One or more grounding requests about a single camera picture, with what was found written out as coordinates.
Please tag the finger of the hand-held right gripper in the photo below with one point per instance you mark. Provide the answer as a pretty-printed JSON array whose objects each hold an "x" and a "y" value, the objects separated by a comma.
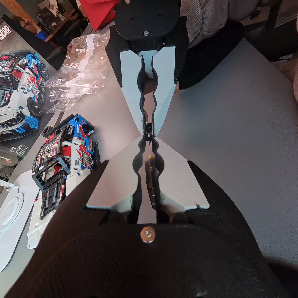
[
  {"x": 129, "y": 76},
  {"x": 166, "y": 74}
]

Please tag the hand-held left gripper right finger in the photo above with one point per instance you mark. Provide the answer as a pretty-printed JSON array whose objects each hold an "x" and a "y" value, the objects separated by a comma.
[{"x": 184, "y": 184}]

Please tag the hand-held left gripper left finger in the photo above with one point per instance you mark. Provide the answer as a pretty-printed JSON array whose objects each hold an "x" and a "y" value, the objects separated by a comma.
[{"x": 114, "y": 184}]

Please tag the black brick panel yellow axle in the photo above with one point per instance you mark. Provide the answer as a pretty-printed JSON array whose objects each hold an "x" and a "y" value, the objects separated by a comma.
[{"x": 151, "y": 186}]

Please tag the person's right forearm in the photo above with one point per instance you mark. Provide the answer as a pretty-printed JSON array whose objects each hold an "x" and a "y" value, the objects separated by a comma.
[{"x": 209, "y": 23}]

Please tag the toy brick race car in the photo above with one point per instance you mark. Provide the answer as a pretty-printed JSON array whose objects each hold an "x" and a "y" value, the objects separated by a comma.
[{"x": 79, "y": 158}]

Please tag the clear plastic bag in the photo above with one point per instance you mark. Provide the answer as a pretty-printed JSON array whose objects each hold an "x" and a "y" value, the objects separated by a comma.
[{"x": 76, "y": 69}]

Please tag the white folding stand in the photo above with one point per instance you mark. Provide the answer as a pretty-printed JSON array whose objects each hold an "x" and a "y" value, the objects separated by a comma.
[{"x": 14, "y": 221}]

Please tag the toy car product box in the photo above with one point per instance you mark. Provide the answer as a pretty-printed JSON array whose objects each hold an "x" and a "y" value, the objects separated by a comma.
[{"x": 21, "y": 81}]

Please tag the person's torso beige sweatshirt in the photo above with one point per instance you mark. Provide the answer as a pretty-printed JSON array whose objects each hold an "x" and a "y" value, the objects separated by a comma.
[{"x": 295, "y": 90}]

